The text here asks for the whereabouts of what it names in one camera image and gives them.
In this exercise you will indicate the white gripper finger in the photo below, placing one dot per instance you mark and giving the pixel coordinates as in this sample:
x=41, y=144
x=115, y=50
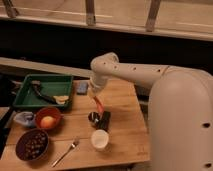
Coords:
x=90, y=93
x=100, y=95

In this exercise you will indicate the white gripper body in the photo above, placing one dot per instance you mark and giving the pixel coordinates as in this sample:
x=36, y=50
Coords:
x=96, y=87

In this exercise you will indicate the orange red pepper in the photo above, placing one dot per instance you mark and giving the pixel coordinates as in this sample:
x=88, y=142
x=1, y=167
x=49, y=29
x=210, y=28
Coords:
x=100, y=107

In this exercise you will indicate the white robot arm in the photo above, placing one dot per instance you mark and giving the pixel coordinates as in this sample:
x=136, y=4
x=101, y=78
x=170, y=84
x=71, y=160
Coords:
x=180, y=109

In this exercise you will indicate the small metal cup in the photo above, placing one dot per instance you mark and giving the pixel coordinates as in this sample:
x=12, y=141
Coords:
x=94, y=117

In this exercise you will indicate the white plastic cup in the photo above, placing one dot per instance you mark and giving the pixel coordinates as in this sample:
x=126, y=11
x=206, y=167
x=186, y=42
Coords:
x=100, y=139

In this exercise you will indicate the blue sponge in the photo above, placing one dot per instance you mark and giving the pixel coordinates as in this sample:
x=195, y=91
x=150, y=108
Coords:
x=82, y=88

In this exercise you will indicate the pale yellow food piece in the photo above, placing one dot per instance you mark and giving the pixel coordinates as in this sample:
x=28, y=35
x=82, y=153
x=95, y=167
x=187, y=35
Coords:
x=61, y=99

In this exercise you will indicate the wooden cutting board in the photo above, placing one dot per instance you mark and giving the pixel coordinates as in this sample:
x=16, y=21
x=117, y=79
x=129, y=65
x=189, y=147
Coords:
x=129, y=142

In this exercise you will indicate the red orange bowl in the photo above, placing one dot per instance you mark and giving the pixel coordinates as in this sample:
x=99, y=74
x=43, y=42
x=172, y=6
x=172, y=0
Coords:
x=48, y=111

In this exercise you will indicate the yellow orange fruit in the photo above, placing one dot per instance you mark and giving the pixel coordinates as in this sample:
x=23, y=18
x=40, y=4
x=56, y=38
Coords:
x=47, y=122

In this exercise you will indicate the silver metal fork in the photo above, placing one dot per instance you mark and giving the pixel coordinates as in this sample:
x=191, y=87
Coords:
x=73, y=145

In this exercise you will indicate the green plastic tray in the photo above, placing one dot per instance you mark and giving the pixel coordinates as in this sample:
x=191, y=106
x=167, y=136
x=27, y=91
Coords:
x=49, y=85

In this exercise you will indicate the dark curved utensil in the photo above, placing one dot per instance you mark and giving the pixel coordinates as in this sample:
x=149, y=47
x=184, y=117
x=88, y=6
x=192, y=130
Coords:
x=36, y=85

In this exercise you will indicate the blue grey cloth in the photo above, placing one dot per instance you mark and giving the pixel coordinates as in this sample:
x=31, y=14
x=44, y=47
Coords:
x=25, y=118

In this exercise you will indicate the dark bowl with beans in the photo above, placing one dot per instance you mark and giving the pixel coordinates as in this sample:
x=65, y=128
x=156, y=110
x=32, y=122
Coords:
x=32, y=145

